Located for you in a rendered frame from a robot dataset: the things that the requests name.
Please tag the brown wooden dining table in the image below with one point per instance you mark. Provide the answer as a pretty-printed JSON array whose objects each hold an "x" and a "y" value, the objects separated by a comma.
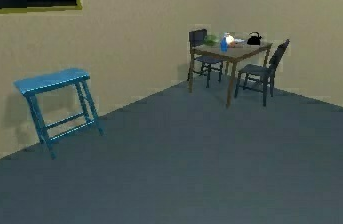
[{"x": 235, "y": 53}]

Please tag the dark grey chair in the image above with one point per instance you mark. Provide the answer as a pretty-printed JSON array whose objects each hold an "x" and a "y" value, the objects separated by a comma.
[
  {"x": 262, "y": 71},
  {"x": 199, "y": 37}
]

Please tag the green lettuce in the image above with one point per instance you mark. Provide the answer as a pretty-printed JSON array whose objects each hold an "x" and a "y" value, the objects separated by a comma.
[{"x": 210, "y": 40}]

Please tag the blue bottle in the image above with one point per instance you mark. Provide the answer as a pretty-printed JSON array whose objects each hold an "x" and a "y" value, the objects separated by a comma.
[{"x": 224, "y": 45}]

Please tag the white round vessel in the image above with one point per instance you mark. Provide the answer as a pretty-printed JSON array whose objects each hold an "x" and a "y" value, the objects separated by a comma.
[{"x": 229, "y": 40}]

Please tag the white plate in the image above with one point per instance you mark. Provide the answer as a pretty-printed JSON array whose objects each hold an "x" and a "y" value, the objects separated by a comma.
[{"x": 239, "y": 41}]

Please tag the black kettle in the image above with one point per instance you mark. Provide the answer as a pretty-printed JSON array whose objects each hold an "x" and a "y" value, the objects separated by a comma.
[{"x": 254, "y": 40}]

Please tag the blue stool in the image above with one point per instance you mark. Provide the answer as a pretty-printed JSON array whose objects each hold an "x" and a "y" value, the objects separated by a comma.
[{"x": 50, "y": 80}]

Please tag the dark framed wall picture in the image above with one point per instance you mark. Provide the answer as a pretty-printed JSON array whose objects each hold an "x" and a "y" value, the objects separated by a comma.
[{"x": 29, "y": 4}]

